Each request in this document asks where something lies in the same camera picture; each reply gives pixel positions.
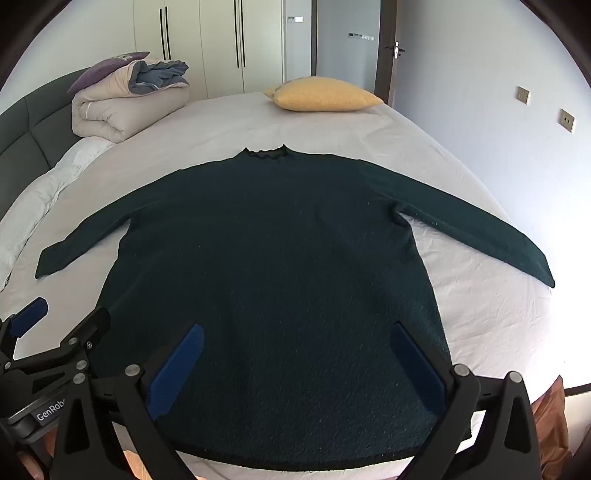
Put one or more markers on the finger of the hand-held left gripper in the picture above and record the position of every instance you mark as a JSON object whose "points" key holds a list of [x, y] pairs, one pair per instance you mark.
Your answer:
{"points": [[28, 314], [90, 325]]}

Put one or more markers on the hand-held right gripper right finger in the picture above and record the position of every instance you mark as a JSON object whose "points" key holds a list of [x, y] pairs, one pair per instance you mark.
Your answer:
{"points": [[415, 364]]}

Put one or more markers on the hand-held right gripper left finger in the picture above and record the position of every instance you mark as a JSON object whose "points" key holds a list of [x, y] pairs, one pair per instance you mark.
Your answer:
{"points": [[178, 369]]}

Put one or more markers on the dark green sweater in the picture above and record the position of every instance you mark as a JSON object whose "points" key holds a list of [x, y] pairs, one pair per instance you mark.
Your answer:
{"points": [[277, 258]]}

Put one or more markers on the white duvet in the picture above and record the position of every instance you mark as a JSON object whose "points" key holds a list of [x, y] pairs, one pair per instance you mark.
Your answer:
{"points": [[41, 189]]}

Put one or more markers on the orange brown bag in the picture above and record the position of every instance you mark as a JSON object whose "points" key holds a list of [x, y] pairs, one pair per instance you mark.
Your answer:
{"points": [[551, 415]]}

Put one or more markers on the dark green headboard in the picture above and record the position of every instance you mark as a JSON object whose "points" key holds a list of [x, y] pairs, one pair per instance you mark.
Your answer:
{"points": [[32, 134]]}

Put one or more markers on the folded beige comforter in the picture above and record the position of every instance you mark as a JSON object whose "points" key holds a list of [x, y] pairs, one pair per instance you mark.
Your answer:
{"points": [[124, 106]]}

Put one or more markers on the white sheeted bed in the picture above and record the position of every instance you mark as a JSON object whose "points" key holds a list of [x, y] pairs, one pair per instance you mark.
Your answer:
{"points": [[369, 134]]}

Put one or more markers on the purple cushion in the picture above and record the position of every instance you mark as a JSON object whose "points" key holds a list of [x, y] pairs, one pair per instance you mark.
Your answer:
{"points": [[104, 69]]}

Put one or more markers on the blue grey cloth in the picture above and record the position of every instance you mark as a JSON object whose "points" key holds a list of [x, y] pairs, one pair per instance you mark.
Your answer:
{"points": [[157, 76]]}

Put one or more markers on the yellow pillow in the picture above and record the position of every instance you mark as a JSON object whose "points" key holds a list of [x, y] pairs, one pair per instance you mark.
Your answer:
{"points": [[323, 94]]}

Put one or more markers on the dark brown door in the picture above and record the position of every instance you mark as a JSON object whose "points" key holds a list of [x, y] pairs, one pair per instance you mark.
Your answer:
{"points": [[385, 69]]}

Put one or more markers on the cream wardrobe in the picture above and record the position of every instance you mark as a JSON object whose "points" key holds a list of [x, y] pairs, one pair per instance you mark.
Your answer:
{"points": [[217, 46]]}

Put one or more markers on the beige wall plate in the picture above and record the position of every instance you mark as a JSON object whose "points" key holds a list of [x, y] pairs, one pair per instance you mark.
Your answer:
{"points": [[567, 121], [522, 94]]}

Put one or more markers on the white wall switch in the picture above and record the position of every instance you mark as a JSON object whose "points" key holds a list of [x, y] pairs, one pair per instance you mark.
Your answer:
{"points": [[295, 19]]}

